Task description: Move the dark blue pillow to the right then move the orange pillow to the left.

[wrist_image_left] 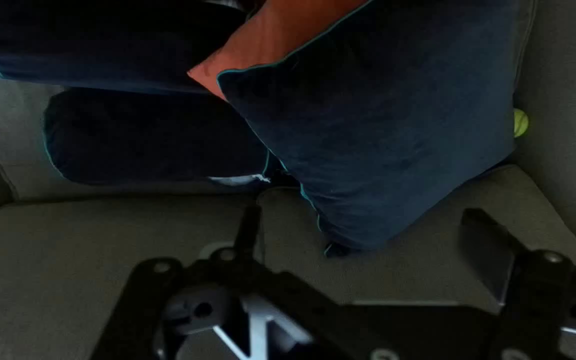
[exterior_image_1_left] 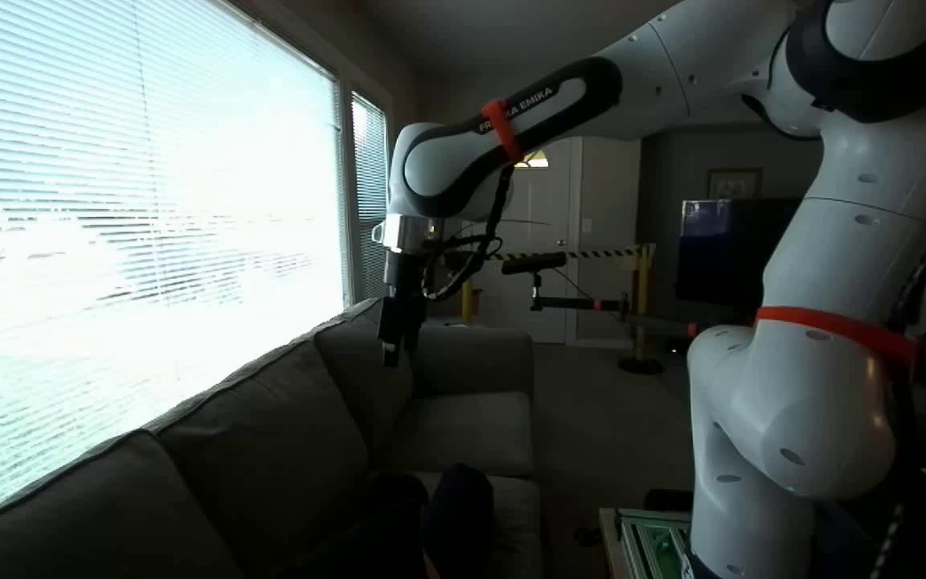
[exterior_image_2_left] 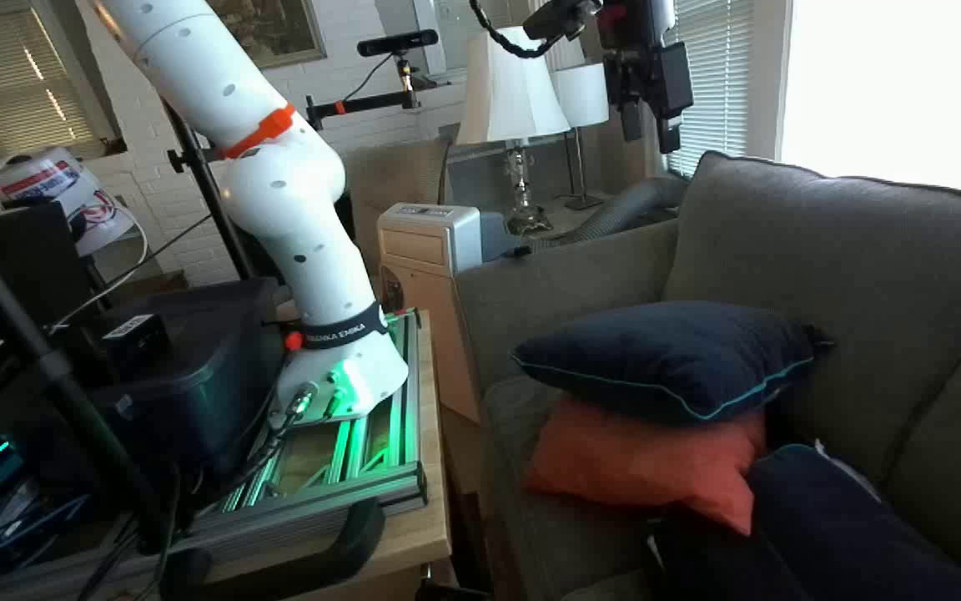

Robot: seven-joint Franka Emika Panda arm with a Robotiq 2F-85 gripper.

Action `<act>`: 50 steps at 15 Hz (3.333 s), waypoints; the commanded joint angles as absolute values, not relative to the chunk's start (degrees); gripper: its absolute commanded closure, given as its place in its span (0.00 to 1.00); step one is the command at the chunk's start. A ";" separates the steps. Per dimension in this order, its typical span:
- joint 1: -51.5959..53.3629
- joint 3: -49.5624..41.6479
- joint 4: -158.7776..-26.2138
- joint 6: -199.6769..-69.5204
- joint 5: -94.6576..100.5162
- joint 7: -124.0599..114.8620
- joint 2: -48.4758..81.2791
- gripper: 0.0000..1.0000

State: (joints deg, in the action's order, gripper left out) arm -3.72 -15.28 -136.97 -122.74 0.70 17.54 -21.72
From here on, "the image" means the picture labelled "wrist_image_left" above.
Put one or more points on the dark blue pillow teal piping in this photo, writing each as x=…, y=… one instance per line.
x=381, y=126

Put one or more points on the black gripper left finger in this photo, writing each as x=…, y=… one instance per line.
x=248, y=230

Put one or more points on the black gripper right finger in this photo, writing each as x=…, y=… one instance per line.
x=489, y=250

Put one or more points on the yellow-green tennis ball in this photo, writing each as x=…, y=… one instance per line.
x=520, y=123

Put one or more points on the grey fabric sofa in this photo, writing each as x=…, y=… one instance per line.
x=100, y=246

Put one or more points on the orange pillow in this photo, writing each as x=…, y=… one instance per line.
x=269, y=41

